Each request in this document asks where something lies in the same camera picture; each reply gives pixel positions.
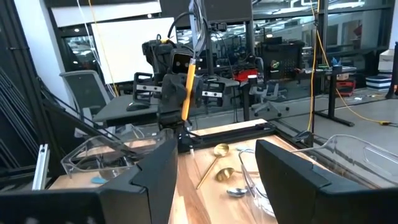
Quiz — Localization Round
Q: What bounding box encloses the silver aluminium bracket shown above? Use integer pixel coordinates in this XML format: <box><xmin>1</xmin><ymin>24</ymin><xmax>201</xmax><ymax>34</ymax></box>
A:
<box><xmin>32</xmin><ymin>142</ymin><xmax>50</xmax><ymax>191</ymax></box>

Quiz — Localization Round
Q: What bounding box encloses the white office chair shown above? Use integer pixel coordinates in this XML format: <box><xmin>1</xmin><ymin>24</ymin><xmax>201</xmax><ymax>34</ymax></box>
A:
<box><xmin>249</xmin><ymin>82</ymin><xmax>290</xmax><ymax>118</ymax></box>

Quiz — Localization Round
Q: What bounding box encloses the striped storage box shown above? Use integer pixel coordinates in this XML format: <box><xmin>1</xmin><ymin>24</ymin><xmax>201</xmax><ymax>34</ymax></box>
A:
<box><xmin>365</xmin><ymin>74</ymin><xmax>393</xmax><ymax>91</ymax></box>

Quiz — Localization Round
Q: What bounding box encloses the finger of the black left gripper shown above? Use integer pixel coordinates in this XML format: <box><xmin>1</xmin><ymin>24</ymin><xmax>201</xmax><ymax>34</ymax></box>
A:
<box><xmin>189</xmin><ymin>76</ymin><xmax>205</xmax><ymax>108</ymax></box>
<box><xmin>161</xmin><ymin>74</ymin><xmax>187</xmax><ymax>108</ymax></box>

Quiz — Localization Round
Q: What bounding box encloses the white board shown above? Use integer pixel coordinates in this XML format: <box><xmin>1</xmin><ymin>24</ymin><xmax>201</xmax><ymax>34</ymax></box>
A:
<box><xmin>91</xmin><ymin>17</ymin><xmax>178</xmax><ymax>85</ymax></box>

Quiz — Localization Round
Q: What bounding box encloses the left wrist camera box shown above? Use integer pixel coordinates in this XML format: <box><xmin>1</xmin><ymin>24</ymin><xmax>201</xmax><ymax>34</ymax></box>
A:
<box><xmin>169</xmin><ymin>50</ymin><xmax>196</xmax><ymax>75</ymax></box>

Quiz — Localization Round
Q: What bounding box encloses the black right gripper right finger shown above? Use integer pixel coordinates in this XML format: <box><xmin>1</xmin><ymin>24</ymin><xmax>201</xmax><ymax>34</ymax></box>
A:
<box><xmin>255</xmin><ymin>139</ymin><xmax>398</xmax><ymax>224</ymax></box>

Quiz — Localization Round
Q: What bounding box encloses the white cardboard box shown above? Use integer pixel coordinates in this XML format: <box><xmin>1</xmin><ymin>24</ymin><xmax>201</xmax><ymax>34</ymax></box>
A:
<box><xmin>377</xmin><ymin>49</ymin><xmax>396</xmax><ymax>73</ymax></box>

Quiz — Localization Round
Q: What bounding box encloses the red toolbox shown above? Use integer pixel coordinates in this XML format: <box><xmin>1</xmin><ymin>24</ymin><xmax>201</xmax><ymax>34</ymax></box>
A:
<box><xmin>232</xmin><ymin>68</ymin><xmax>259</xmax><ymax>83</ymax></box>

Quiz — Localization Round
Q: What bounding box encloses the yellow extension cable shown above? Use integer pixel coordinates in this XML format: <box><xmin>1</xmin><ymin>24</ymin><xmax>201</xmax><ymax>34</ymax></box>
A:
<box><xmin>306</xmin><ymin>0</ymin><xmax>393</xmax><ymax>132</ymax></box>

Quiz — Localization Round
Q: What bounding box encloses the orange handled silver spoon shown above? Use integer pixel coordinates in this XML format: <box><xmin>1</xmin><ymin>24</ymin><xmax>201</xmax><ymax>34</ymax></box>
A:
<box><xmin>181</xmin><ymin>6</ymin><xmax>208</xmax><ymax>121</ymax></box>

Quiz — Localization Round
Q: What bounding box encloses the red storage crate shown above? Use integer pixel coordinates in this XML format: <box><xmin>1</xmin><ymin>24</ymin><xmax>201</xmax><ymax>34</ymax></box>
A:
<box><xmin>335</xmin><ymin>79</ymin><xmax>358</xmax><ymax>98</ymax></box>

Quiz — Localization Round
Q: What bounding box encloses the grey office chair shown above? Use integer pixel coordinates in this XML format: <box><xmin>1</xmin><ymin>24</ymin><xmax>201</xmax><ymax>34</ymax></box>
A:
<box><xmin>58</xmin><ymin>70</ymin><xmax>112</xmax><ymax>121</ymax></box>

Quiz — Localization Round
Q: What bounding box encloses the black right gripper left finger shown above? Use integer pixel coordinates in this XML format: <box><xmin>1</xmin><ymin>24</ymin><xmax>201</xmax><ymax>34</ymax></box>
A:
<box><xmin>0</xmin><ymin>138</ymin><xmax>178</xmax><ymax>224</ymax></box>

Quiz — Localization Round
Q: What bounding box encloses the black computer mouse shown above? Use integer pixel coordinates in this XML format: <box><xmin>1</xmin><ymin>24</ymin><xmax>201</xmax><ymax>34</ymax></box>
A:
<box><xmin>126</xmin><ymin>101</ymin><xmax>150</xmax><ymax>113</ymax></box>

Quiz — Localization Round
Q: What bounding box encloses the clear plastic bin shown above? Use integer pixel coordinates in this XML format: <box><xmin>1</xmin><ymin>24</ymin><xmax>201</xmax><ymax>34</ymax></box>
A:
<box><xmin>238</xmin><ymin>134</ymin><xmax>398</xmax><ymax>218</ymax></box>
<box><xmin>60</xmin><ymin>128</ymin><xmax>175</xmax><ymax>185</ymax></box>

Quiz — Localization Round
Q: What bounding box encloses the black equipment cabinet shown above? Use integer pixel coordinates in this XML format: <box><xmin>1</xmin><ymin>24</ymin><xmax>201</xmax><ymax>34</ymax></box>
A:
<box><xmin>260</xmin><ymin>39</ymin><xmax>306</xmax><ymax>82</ymax></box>

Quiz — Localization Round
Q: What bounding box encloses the black standing desk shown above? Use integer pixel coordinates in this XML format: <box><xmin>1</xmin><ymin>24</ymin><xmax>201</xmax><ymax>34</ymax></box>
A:
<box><xmin>313</xmin><ymin>65</ymin><xmax>358</xmax><ymax>128</ymax></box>

